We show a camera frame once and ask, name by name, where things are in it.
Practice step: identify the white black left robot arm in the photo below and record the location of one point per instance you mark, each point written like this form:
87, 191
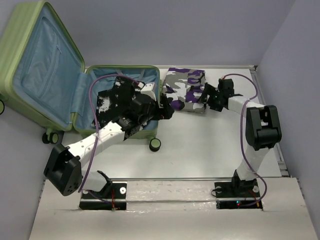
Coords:
64, 168

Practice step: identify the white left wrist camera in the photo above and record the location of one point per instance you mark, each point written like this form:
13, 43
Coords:
148, 89

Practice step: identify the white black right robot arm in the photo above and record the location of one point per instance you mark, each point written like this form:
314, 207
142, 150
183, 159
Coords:
260, 131

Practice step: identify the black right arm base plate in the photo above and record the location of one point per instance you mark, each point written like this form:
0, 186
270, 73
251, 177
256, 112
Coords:
231, 198

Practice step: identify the black white tie-dye garment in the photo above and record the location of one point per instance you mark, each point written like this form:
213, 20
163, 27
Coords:
114, 101

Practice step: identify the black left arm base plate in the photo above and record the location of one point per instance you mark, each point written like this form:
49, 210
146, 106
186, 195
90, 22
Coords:
114, 200

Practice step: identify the green suitcase wheel front right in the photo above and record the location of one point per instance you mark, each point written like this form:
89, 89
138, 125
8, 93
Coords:
155, 144

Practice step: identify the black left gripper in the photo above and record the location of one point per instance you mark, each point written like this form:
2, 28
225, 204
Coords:
168, 110

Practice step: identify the green suitcase wheel lid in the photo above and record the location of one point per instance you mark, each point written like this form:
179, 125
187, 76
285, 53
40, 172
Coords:
2, 107
51, 138

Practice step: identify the green suitcase blue lining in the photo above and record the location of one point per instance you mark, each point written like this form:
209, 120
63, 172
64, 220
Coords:
43, 74

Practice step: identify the green suitcase wheel lid upper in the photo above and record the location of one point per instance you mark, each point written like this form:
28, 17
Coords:
2, 107

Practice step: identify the green suitcase wheel lid lower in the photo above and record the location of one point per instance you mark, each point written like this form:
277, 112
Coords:
51, 138

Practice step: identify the purple camouflage garment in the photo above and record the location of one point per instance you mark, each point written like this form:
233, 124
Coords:
183, 88

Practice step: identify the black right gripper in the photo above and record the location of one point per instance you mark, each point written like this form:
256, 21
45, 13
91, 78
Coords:
211, 90

